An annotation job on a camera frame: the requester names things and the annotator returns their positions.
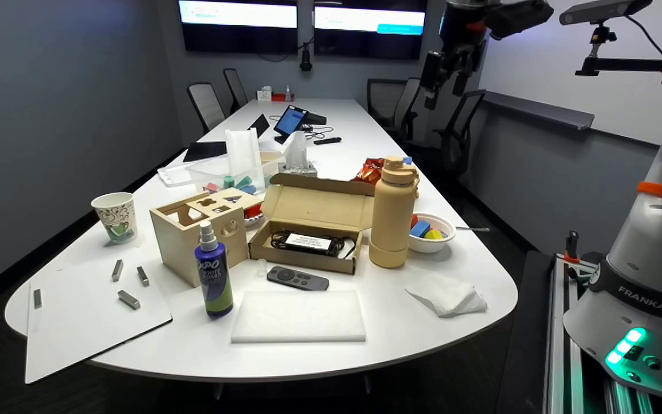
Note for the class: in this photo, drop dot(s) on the grey wall ledge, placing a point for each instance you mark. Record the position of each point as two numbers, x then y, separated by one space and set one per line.
539 109

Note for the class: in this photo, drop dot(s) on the red and white box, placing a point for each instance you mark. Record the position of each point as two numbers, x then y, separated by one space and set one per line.
274 92

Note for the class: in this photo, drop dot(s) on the yellow wooden block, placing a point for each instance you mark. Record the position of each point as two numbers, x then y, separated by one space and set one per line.
432 233

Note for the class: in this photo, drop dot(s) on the small black tablet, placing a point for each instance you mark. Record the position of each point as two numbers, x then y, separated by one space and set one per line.
258 125

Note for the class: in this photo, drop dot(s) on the folded white cloth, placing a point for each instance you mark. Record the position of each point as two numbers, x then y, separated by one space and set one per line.
445 292

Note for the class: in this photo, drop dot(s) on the black post with red knob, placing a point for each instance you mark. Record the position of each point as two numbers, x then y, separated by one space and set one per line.
572 244

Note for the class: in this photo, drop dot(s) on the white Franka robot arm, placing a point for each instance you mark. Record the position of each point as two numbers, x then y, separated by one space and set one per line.
654 254

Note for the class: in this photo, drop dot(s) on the white round bowl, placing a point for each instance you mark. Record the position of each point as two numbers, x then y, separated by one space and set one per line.
432 244

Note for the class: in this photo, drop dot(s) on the slim black remote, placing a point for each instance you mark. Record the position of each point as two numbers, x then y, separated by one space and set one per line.
326 141

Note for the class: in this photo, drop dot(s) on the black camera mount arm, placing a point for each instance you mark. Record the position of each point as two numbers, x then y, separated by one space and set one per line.
630 64

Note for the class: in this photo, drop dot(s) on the black remote control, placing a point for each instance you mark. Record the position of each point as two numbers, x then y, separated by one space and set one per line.
297 279

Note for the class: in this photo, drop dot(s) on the black device with white label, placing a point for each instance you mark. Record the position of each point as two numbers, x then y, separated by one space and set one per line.
308 241

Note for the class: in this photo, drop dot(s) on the white paper sheet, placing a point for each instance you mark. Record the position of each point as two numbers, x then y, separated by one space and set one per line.
172 175

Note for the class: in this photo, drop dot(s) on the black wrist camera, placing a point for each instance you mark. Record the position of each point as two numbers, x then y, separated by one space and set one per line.
520 16

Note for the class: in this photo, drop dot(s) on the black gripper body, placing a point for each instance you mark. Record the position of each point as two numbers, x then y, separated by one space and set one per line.
465 29

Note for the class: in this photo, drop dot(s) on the clear plastic container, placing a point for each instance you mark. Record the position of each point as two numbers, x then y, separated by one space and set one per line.
243 157

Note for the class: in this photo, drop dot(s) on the grey office chair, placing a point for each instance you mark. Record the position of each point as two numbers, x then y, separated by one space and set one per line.
206 105
235 86

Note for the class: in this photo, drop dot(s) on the grey camera on mount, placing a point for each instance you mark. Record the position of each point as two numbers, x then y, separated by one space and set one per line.
597 10

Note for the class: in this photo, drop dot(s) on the small grey block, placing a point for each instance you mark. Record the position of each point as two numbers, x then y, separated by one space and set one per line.
117 269
130 300
142 276

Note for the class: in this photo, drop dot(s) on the wall monitor screen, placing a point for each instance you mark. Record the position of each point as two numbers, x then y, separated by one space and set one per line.
240 14
368 18

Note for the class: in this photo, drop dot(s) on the white tissue box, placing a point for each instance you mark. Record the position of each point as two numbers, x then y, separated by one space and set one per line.
297 157

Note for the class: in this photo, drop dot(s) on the open cardboard box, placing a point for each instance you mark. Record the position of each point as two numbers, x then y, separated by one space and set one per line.
311 207

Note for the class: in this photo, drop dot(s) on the printed paper cup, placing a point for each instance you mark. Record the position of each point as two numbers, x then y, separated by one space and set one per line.
114 217

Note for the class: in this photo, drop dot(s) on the tablet with blue screen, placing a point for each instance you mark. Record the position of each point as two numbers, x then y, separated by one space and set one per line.
287 121

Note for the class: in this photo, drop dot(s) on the blue spray bottle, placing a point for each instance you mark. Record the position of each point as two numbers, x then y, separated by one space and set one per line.
214 279

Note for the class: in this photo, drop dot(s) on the flat black folder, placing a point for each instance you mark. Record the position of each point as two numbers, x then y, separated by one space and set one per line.
206 151

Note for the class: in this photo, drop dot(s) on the white board sheet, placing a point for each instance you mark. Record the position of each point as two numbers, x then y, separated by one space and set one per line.
85 329

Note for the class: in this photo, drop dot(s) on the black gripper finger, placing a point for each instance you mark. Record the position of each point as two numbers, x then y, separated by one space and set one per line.
463 72
431 77

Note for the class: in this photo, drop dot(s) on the white foam pad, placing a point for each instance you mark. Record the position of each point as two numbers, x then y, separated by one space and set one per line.
299 316

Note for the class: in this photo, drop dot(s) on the beige insulated bottle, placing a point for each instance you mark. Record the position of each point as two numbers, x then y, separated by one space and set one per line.
391 226

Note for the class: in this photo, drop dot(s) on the black office chair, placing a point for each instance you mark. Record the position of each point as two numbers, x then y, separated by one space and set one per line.
387 100
460 128

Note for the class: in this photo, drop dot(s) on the wooden shape sorter box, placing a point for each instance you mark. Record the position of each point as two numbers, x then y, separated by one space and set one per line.
183 244

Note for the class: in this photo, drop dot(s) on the red Doritos chip bag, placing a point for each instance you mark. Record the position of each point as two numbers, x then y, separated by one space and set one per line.
368 171

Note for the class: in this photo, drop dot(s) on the blue and yellow book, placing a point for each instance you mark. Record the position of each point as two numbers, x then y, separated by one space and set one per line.
408 161

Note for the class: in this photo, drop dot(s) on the blue wooden block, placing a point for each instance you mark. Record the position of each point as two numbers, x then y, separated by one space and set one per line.
422 228

